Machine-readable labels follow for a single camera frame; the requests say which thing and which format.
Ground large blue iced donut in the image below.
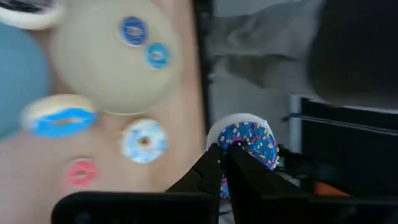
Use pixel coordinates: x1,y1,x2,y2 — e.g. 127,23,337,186
20,94,99,139

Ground large white-blue marbled donut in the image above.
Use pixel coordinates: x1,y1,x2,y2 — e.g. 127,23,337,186
119,118,169,165

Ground black equipment case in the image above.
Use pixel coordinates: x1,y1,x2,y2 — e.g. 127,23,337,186
289,95,398,200

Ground black office chair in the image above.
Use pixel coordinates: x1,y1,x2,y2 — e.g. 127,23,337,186
307,0,398,110

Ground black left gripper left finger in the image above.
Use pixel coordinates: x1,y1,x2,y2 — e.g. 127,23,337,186
51,143,223,224

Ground beige round plate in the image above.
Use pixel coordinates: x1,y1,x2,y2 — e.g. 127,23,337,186
49,0,184,116

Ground blue round plate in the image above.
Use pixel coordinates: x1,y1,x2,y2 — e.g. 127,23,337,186
0,21,52,139

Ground small light blue donut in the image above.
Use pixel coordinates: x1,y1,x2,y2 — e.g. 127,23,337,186
144,42,171,70

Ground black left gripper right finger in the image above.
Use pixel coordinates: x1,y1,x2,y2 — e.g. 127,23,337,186
224,143,398,224

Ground small pink donut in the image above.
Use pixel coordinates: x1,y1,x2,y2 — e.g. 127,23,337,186
63,157,99,189

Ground small blue sprinkled donut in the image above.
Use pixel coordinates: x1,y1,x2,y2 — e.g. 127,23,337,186
206,113,280,200

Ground black aluminium table frame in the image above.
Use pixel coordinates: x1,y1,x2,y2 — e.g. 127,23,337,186
192,0,216,127

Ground small dark blue donut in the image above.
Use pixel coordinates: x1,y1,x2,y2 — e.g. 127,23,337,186
117,15,149,47

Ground large chocolate sprinkled donut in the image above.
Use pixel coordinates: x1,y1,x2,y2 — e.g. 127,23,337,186
0,0,66,31

